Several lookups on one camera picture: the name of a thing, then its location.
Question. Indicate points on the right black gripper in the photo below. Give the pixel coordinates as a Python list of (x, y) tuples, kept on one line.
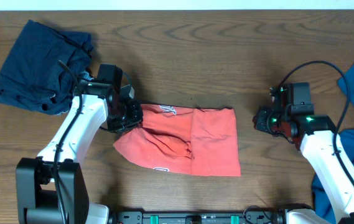
[(260, 122)]

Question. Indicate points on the folded dark navy garment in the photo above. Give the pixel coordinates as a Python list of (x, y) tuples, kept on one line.
[(37, 73)]

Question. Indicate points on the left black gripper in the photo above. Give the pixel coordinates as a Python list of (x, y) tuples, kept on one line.
[(136, 119)]

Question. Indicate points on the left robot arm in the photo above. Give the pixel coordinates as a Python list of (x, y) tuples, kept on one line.
[(51, 188)]

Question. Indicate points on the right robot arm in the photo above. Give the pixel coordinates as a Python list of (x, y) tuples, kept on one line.
[(291, 116)]

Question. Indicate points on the red t-shirt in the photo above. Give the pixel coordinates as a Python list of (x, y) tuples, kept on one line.
[(202, 142)]

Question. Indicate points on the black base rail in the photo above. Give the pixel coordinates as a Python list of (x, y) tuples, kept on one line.
[(251, 216)]

